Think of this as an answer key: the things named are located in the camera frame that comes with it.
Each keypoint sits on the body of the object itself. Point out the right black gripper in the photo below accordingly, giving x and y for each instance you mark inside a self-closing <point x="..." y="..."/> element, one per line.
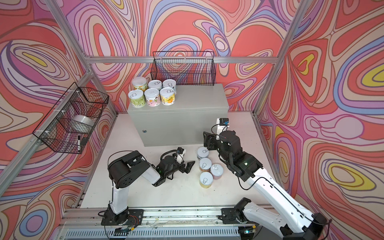
<point x="210" y="139"/>

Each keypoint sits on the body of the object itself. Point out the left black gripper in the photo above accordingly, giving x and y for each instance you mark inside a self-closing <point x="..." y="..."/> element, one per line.
<point x="182" y="170"/>

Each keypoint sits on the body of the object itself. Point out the pink label can plain lid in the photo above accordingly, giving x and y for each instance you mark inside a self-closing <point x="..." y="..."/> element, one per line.
<point x="152" y="97"/>

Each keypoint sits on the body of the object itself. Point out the green label can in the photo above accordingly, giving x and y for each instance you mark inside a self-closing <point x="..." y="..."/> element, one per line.
<point x="137" y="98"/>

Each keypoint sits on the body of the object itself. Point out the teal label can back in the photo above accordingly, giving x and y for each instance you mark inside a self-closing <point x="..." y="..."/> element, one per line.
<point x="170" y="83"/>

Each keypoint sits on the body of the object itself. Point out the yellow orange label can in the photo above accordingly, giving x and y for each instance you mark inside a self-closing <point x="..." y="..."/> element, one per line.
<point x="140" y="83"/>

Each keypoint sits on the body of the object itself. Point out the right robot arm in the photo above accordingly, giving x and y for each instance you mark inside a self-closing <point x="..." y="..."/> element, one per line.
<point x="291" y="221"/>

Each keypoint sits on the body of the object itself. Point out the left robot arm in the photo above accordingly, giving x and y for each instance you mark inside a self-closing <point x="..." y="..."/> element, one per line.
<point x="125" y="170"/>

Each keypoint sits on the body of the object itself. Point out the red label can right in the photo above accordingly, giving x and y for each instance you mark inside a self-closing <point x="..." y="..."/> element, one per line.
<point x="217" y="171"/>

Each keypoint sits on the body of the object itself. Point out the grey metal cabinet box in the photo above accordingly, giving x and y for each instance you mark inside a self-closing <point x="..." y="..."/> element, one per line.
<point x="196" y="110"/>

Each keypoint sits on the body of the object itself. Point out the black marker pen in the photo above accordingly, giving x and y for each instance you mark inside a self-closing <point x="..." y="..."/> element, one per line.
<point x="79" y="144"/>

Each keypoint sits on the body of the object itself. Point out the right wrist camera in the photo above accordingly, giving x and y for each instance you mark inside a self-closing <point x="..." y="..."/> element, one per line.
<point x="222" y="125"/>

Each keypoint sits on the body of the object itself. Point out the aluminium front rail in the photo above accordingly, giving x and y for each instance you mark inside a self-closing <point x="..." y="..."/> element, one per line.
<point x="184" y="216"/>

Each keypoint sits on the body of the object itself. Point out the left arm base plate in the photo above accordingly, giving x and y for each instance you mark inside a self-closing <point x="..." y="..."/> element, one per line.
<point x="129" y="217"/>

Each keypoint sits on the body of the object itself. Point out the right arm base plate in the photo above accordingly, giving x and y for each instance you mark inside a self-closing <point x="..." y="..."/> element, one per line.
<point x="233" y="216"/>

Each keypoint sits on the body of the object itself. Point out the black wire basket back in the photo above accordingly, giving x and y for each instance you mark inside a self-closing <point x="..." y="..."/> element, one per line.
<point x="185" y="67"/>

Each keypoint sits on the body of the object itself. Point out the black wire basket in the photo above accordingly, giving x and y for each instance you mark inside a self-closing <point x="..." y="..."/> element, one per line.
<point x="59" y="132"/>
<point x="185" y="67"/>

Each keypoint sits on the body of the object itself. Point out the black wire basket left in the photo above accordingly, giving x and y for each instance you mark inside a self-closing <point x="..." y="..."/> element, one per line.
<point x="59" y="132"/>

